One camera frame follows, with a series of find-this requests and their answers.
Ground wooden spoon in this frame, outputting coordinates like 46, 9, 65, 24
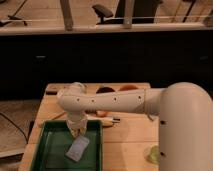
38, 112, 66, 128

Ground black floor cable left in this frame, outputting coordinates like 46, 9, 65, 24
0, 112, 30, 144

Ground orange bowl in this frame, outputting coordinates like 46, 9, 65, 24
119, 85, 138, 91

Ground white handled knife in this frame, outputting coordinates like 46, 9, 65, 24
86, 115, 121, 123

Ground black small block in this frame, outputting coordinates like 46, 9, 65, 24
45, 91, 57, 95

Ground black office chair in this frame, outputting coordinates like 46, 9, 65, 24
92, 0, 162, 25

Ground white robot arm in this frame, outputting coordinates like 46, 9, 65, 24
57, 82, 213, 171

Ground green plastic tray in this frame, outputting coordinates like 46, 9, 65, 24
30, 120, 102, 171

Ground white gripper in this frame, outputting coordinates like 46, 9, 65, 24
66, 120, 87, 138

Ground light green cup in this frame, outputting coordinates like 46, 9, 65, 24
146, 145, 159, 165

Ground blue grey sponge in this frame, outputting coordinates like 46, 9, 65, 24
66, 135, 90, 162

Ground dark red bowl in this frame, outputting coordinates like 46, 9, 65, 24
96, 87, 115, 94

